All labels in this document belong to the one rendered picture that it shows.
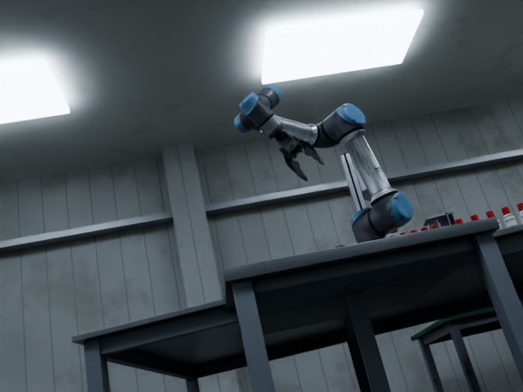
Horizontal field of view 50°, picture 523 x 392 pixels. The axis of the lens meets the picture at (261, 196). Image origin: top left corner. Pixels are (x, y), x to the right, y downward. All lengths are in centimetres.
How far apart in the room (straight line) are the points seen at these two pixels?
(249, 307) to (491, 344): 394
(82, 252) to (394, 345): 289
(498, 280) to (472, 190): 399
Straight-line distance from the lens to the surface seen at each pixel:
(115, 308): 511
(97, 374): 222
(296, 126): 225
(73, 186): 560
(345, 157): 275
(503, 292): 191
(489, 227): 194
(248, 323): 170
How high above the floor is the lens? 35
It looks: 23 degrees up
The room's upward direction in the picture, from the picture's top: 13 degrees counter-clockwise
